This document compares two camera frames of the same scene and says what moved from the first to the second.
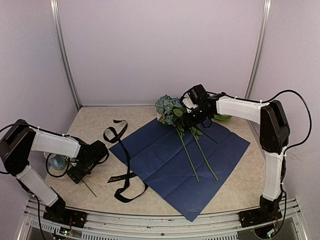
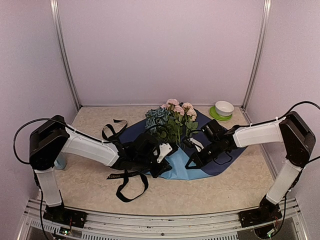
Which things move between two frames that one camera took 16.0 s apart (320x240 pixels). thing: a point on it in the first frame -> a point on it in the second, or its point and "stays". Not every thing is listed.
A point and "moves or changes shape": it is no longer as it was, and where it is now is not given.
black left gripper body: [83, 169] -> [142, 162]
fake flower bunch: [171, 111] moves or changes shape
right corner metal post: [266, 19] stays
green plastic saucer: [221, 117] stays
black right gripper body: [198, 116] -> [216, 151]
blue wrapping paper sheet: [188, 168] moves or changes shape
